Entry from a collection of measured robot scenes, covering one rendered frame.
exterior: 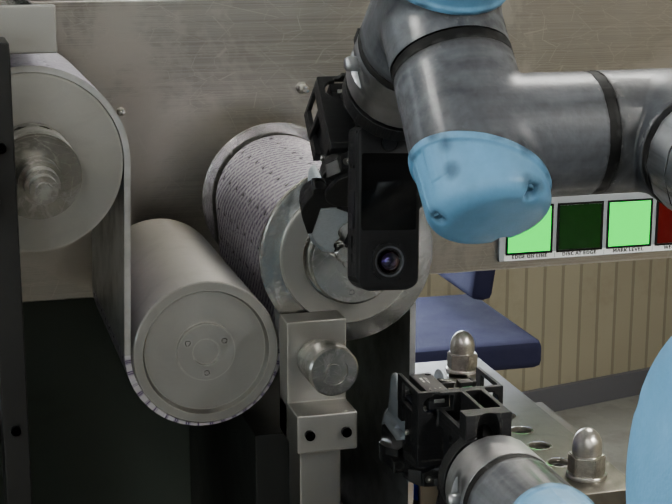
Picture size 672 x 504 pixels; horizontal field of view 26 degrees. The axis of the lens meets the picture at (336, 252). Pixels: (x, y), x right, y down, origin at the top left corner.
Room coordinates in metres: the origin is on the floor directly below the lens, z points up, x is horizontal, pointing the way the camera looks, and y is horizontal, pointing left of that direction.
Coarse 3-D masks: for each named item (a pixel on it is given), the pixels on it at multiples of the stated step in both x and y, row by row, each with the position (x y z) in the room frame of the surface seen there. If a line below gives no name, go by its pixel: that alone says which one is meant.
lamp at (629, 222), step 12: (612, 204) 1.58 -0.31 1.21; (624, 204) 1.59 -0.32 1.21; (636, 204) 1.59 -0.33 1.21; (648, 204) 1.59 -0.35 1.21; (612, 216) 1.58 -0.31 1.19; (624, 216) 1.59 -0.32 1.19; (636, 216) 1.59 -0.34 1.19; (648, 216) 1.59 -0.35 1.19; (612, 228) 1.58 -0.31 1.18; (624, 228) 1.59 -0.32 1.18; (636, 228) 1.59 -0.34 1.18; (648, 228) 1.59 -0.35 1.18; (612, 240) 1.58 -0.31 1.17; (624, 240) 1.59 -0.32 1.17; (636, 240) 1.59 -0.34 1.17; (648, 240) 1.59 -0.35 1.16
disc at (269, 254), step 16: (288, 192) 1.15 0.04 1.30; (288, 208) 1.15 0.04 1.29; (272, 224) 1.15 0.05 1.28; (288, 224) 1.15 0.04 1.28; (272, 240) 1.15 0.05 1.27; (432, 240) 1.18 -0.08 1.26; (272, 256) 1.15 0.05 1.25; (272, 272) 1.15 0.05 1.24; (272, 288) 1.15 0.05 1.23; (416, 288) 1.18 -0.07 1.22; (288, 304) 1.15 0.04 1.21; (400, 304) 1.18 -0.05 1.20; (368, 320) 1.17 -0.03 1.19; (384, 320) 1.17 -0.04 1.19; (352, 336) 1.16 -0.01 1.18
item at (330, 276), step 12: (312, 252) 1.14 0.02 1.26; (324, 252) 1.14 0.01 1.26; (312, 264) 1.13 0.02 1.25; (324, 264) 1.14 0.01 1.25; (336, 264) 1.14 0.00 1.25; (312, 276) 1.14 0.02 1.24; (324, 276) 1.14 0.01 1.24; (336, 276) 1.14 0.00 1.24; (324, 288) 1.14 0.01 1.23; (336, 288) 1.14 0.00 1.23; (348, 288) 1.14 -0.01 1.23; (360, 288) 1.14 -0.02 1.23; (336, 300) 1.14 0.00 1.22; (348, 300) 1.14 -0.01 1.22; (360, 300) 1.15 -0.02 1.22
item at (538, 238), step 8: (536, 224) 1.56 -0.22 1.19; (544, 224) 1.56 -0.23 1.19; (528, 232) 1.56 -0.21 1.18; (536, 232) 1.56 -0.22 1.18; (544, 232) 1.56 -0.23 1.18; (512, 240) 1.55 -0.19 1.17; (520, 240) 1.55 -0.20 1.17; (528, 240) 1.56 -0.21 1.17; (536, 240) 1.56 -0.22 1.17; (544, 240) 1.56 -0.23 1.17; (512, 248) 1.55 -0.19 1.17; (520, 248) 1.55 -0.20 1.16; (528, 248) 1.56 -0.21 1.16; (536, 248) 1.56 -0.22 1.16; (544, 248) 1.56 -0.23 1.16
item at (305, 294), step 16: (288, 240) 1.15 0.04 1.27; (304, 240) 1.15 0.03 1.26; (288, 256) 1.15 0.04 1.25; (288, 272) 1.15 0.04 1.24; (304, 272) 1.15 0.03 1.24; (288, 288) 1.15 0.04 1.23; (304, 288) 1.15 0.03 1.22; (304, 304) 1.15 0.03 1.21; (320, 304) 1.15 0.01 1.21; (336, 304) 1.16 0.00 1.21; (352, 304) 1.16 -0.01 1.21; (368, 304) 1.16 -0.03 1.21; (384, 304) 1.17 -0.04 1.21; (352, 320) 1.16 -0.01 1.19
